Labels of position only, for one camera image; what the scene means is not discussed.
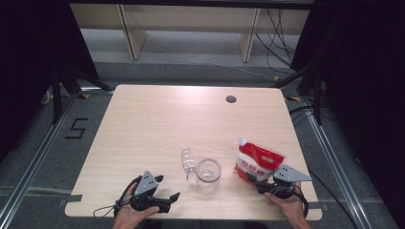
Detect bundle of black cables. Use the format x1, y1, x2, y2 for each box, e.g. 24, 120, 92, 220
254, 8, 298, 71

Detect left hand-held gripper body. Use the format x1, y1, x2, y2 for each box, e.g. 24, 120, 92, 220
128, 170, 172, 214

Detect black floor cables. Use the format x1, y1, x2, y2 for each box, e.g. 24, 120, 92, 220
288, 104, 335, 127

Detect clear glass jar with handle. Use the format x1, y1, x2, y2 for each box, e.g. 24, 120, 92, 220
181, 146, 223, 196

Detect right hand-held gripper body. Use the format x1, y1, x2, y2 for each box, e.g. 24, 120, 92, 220
268, 163, 312, 200

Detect black cable loop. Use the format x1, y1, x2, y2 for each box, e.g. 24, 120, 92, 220
93, 175, 143, 220
291, 184, 310, 219

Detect black curtain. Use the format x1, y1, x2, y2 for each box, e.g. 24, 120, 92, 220
0, 0, 100, 164
289, 0, 405, 229

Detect light wooden shelf unit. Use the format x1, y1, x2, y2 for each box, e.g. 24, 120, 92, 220
69, 3, 311, 64

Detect red and white sugar bag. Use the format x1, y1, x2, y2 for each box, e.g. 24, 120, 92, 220
234, 136, 287, 185

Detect person's left hand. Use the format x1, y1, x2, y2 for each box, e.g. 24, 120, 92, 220
111, 182, 160, 229

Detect aluminium floor rail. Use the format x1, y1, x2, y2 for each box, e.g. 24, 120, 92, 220
0, 92, 80, 229
299, 94, 399, 229

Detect person's right hand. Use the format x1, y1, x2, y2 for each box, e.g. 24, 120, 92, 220
263, 181, 312, 229

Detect grey tape strip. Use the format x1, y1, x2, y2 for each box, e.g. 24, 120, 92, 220
57, 194, 83, 207

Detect black metal stand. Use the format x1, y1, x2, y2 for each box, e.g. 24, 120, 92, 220
51, 64, 113, 126
271, 64, 325, 126

